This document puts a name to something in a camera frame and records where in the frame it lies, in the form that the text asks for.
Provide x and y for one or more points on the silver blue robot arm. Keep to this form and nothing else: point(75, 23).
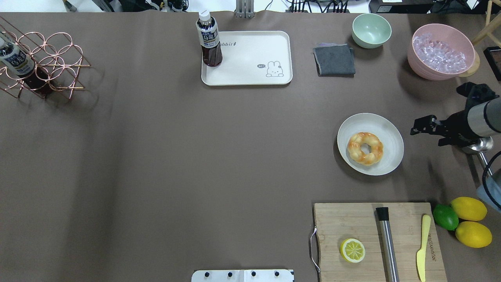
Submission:
point(489, 190)

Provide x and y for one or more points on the grey folded cloth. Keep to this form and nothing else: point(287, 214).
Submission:
point(334, 59)

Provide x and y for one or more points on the yellow lemon far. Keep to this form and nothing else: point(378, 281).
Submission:
point(468, 208)

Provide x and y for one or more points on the dark tea bottle on tray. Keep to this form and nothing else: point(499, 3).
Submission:
point(209, 39)

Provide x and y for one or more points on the cream rabbit tray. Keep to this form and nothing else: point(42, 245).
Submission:
point(251, 58)

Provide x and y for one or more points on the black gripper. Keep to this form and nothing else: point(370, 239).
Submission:
point(458, 125)

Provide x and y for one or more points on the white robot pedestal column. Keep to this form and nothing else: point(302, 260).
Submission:
point(244, 275)

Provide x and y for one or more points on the steel cylinder black cap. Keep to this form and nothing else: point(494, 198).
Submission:
point(388, 246)

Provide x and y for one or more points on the half lemon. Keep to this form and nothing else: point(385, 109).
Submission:
point(352, 250)

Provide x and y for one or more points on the green lime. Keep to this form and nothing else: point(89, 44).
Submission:
point(445, 217)

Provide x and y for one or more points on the metal ice scoop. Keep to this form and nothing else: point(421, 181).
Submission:
point(482, 145)

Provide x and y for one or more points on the tea bottle in rack upper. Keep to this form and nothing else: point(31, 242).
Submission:
point(23, 66)

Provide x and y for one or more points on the pink bowl with ice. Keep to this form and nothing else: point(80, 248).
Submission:
point(438, 52)

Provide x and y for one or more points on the copper wire bottle rack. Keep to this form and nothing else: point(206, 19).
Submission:
point(57, 55)

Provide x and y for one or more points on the glazed yellow donut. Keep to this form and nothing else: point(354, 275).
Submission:
point(365, 148)

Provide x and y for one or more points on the yellow plastic knife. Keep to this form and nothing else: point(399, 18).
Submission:
point(421, 253)

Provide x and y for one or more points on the yellow lemon near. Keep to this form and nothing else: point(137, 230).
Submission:
point(473, 234)

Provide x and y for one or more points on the wooden mug tree stand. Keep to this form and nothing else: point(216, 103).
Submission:
point(487, 31)

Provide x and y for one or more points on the yellow lemon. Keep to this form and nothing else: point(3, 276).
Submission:
point(473, 234)
point(468, 208)

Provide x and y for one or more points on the bamboo cutting board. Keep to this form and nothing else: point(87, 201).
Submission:
point(336, 222)

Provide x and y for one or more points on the aluminium frame post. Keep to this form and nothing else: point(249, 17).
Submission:
point(244, 9)

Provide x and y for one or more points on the white round plate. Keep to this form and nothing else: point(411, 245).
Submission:
point(379, 126)

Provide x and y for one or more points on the mint green bowl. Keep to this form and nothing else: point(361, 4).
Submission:
point(371, 30)

